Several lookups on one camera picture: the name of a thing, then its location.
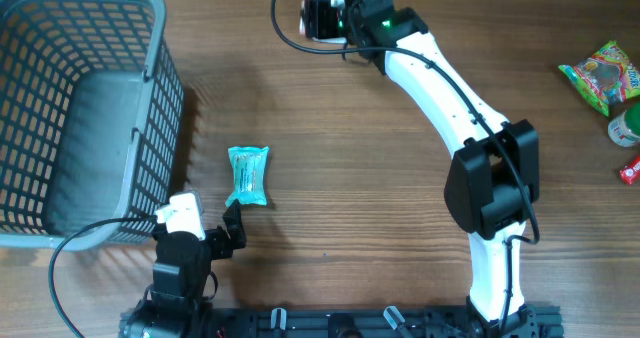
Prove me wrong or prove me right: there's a teal tissue packet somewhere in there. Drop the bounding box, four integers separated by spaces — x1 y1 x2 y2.
225 146 269 207

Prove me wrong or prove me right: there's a Haribo gummy bag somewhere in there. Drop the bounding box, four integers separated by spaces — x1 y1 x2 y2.
558 40 639 118

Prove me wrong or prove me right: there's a green lid jar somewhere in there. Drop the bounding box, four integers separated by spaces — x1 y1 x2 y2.
608 103 640 147

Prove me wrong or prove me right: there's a red snack stick packet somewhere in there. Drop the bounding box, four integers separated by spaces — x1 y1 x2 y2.
619 156 640 185

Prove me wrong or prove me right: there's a small red white candy pack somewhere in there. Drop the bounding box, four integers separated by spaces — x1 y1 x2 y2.
299 0 309 37

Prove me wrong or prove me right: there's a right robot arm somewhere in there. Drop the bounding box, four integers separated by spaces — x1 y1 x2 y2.
300 0 544 337

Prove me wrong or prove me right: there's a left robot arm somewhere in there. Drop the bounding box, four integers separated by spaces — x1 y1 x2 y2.
118 200 247 338

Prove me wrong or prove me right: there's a grey plastic shopping basket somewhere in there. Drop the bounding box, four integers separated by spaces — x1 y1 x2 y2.
1 0 184 251

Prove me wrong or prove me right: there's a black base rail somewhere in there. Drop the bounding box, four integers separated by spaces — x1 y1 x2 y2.
118 305 565 338

